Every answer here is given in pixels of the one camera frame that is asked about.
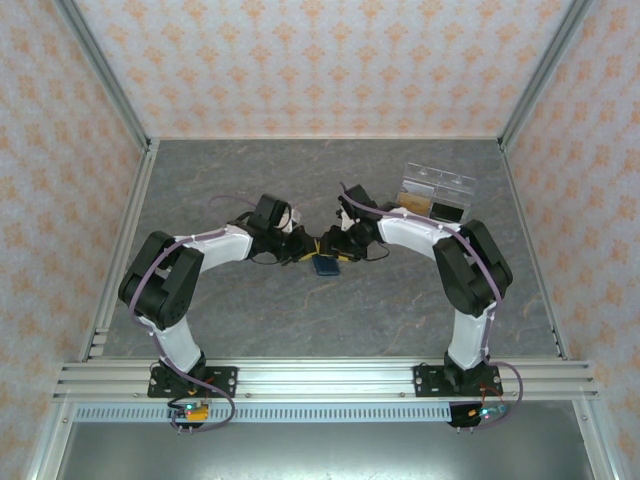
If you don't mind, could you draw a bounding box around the blue card holder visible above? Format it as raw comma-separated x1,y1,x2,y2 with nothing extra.
312,253,343,278

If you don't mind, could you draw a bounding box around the clear acrylic box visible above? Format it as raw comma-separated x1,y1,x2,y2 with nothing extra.
397,161,479,224

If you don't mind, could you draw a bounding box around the gold credit card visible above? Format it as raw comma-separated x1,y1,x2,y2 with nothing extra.
398,191,434,218

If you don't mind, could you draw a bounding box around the controller board with yellow connector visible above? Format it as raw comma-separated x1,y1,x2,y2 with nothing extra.
167,399,211,424

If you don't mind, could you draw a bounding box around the grey metal sheet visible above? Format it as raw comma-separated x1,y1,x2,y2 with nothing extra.
53,421,597,480

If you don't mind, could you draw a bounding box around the controller board with blue connector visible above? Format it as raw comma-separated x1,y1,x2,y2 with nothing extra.
467,402,509,422

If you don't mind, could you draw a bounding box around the aluminium mounting rail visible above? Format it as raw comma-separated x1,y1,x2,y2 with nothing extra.
52,357,599,402

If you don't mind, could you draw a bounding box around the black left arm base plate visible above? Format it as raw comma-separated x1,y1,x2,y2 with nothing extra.
146,365,239,399

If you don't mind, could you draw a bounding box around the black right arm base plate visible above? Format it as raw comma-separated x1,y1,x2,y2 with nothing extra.
413,363,502,399

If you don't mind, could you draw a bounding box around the aluminium side rail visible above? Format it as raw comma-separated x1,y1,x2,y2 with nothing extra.
78,139,162,362
498,141,572,362

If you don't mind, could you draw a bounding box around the slotted grey cable duct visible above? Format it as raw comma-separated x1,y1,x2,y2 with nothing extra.
74,403,452,424

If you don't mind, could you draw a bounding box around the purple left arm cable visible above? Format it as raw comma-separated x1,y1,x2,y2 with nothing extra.
128,195,262,435

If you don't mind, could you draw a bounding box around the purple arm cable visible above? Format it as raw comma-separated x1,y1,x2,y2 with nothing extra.
338,180,526,432
128,195,262,435

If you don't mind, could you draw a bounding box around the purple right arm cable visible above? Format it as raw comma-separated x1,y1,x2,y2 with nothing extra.
338,180,526,432

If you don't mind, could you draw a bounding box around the aluminium frame post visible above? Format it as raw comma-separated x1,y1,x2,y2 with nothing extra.
52,0,154,152
498,0,597,150

